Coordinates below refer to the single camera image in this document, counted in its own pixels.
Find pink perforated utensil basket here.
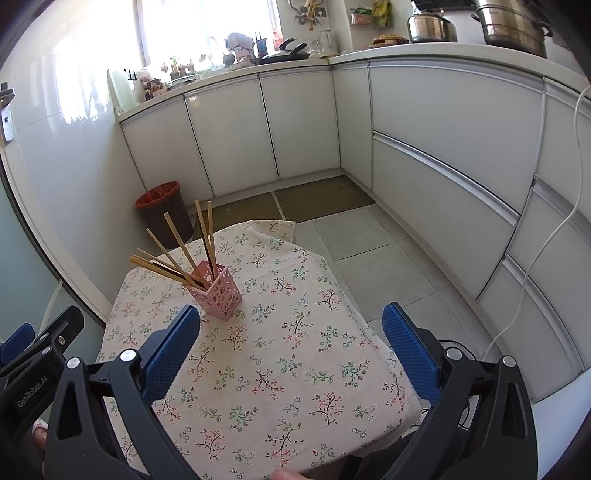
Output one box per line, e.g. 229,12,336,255
185,261,242,321

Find large steel pot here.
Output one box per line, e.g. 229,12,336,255
472,0,553,58

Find bamboo chopstick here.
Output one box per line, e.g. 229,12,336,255
194,200,217,279
130,255,190,286
206,200,217,278
145,227,198,288
163,212,198,273
130,249,198,287

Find white kitchen cabinets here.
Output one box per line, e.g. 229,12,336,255
118,44,590,400

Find person's hand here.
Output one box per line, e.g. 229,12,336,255
271,468,308,480

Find black frying pan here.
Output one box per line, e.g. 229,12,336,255
256,38,311,65

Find white cable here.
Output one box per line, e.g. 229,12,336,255
482,82,591,363

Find brown bin with orange rim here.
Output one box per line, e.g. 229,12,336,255
135,181,194,250

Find floral tablecloth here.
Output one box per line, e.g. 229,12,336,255
94,220,424,480

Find white electric kettle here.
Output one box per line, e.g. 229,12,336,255
318,30,339,57

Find black chopstick gold tip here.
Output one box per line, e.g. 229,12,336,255
149,259,205,287

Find steel pot with lid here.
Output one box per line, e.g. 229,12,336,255
407,12,458,43

